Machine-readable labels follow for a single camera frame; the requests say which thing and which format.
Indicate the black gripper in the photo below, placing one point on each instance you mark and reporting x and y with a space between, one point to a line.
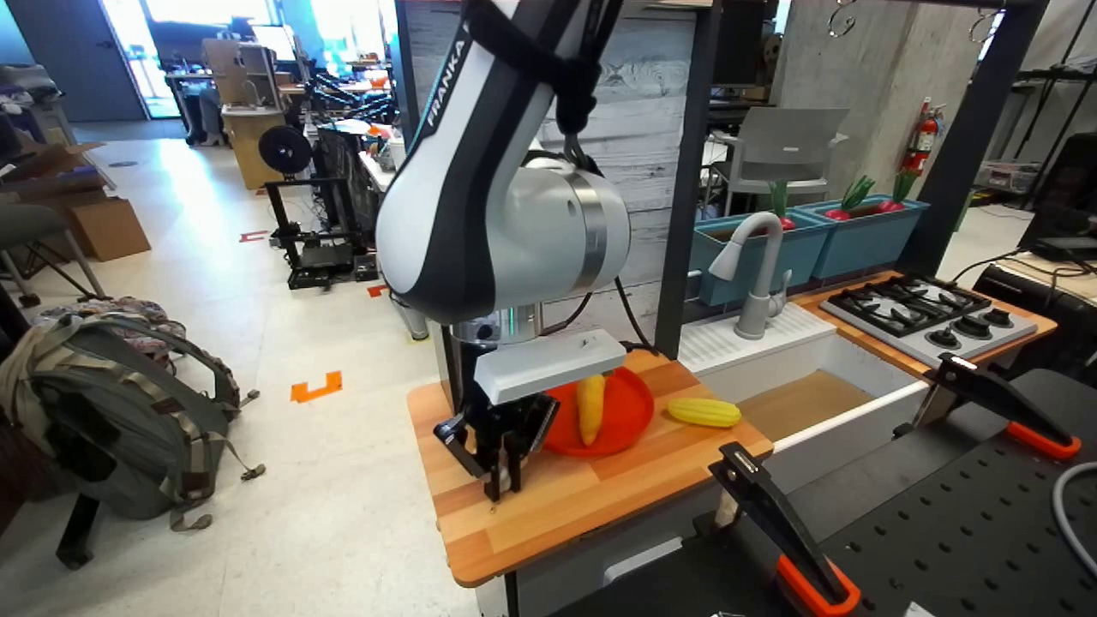
508 414

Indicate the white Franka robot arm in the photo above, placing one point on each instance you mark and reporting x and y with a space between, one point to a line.
458 207

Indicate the yellow toy corn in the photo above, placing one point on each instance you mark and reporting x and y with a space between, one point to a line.
703 414

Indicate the white toy sink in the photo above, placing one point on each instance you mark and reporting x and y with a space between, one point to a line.
707 338

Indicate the grey toy faucet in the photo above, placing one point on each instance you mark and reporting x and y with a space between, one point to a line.
759 310

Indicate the red toy radish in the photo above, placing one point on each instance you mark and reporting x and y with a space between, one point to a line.
863 205
784 211

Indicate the toy stove with black grates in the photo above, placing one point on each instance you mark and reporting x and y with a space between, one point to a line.
912 310

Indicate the orange bowl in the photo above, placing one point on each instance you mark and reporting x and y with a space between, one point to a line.
627 421

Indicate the black machine stand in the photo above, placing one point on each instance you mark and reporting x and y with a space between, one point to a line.
315 244

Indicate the teal planter box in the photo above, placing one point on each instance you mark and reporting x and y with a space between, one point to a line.
733 279
870 240

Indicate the grey backpack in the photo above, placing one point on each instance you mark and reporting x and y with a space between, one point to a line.
114 400

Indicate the wooden cabinet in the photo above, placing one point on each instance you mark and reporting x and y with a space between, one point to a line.
246 126

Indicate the grey plastic chair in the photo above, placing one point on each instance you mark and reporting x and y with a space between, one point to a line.
790 143

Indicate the brown cardboard box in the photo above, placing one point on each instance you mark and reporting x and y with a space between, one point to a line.
109 227

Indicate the red fire extinguisher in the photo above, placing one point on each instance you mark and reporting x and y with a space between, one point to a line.
922 143

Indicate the black monitor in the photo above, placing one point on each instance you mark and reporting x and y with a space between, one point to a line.
1068 194

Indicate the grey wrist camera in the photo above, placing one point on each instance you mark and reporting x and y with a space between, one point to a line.
550 364

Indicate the black vertical frame post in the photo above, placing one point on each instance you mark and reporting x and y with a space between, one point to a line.
688 173

